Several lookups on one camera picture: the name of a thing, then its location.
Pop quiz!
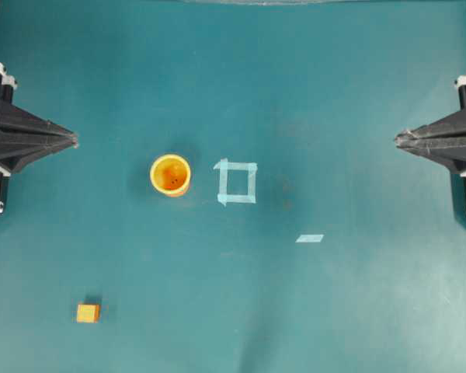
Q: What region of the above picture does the yellow orange plastic cup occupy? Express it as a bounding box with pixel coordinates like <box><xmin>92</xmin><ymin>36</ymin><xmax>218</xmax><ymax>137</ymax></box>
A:
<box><xmin>149</xmin><ymin>154</ymin><xmax>192</xmax><ymax>197</ymax></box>

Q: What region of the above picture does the small orange wooden block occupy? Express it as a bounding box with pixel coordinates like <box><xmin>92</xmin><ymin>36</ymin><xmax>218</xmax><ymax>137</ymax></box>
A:
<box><xmin>76</xmin><ymin>304</ymin><xmax>100</xmax><ymax>323</ymax></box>

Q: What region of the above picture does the light blue tape square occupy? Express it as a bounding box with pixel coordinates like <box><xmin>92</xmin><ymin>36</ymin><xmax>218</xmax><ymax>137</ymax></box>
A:
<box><xmin>214</xmin><ymin>159</ymin><xmax>258</xmax><ymax>206</ymax></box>

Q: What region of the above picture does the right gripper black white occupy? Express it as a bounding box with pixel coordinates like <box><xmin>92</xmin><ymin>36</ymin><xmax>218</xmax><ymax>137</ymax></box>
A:
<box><xmin>395</xmin><ymin>75</ymin><xmax>466</xmax><ymax>190</ymax></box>

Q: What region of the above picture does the light blue tape strip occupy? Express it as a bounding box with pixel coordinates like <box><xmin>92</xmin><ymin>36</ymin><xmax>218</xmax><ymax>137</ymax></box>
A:
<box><xmin>296</xmin><ymin>234</ymin><xmax>324</xmax><ymax>243</ymax></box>

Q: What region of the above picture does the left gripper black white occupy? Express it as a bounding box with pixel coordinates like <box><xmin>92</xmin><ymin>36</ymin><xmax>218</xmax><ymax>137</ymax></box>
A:
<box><xmin>0</xmin><ymin>63</ymin><xmax>78</xmax><ymax>215</ymax></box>

